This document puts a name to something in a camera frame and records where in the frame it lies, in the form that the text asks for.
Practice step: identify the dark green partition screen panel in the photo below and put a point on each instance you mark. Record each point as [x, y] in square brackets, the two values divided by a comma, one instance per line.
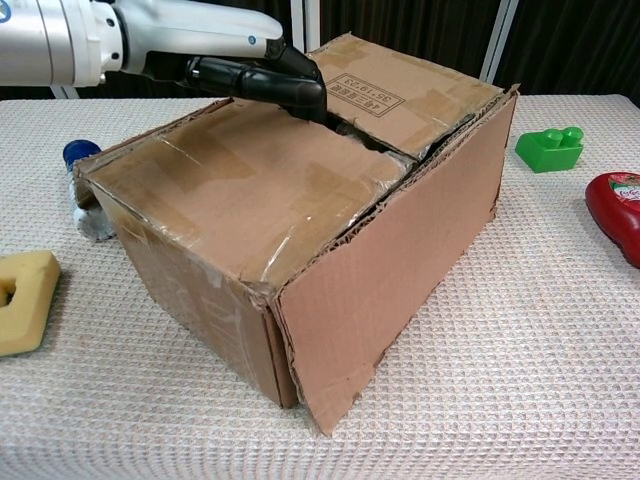
[165, 80]
[575, 45]
[400, 30]

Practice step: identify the yellow sponge with hole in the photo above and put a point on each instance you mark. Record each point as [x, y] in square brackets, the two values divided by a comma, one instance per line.
[37, 300]

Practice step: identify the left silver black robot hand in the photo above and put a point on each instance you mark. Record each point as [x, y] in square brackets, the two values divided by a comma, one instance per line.
[210, 25]

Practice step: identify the red ketchup squeeze bottle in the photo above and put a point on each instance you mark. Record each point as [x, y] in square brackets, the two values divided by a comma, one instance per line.
[617, 205]

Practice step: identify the beige waffle tablecloth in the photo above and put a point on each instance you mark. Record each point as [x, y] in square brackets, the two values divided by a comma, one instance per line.
[500, 350]

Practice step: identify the blue white spray can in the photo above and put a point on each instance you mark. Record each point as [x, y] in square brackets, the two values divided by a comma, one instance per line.
[82, 150]

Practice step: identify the brown taped cardboard box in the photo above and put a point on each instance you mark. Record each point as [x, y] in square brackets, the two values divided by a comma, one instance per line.
[250, 200]

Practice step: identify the green toy building brick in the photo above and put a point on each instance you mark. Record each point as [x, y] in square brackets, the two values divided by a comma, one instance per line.
[547, 150]

